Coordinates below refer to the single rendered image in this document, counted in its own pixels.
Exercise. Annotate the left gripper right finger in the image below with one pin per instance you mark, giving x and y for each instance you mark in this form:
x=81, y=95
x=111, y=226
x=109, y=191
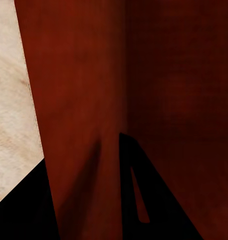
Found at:
x=168, y=221

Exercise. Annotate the storage box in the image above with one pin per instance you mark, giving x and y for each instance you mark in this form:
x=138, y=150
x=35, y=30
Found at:
x=155, y=70

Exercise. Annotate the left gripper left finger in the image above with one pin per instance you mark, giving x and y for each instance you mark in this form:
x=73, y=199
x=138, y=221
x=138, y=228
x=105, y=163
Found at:
x=27, y=212

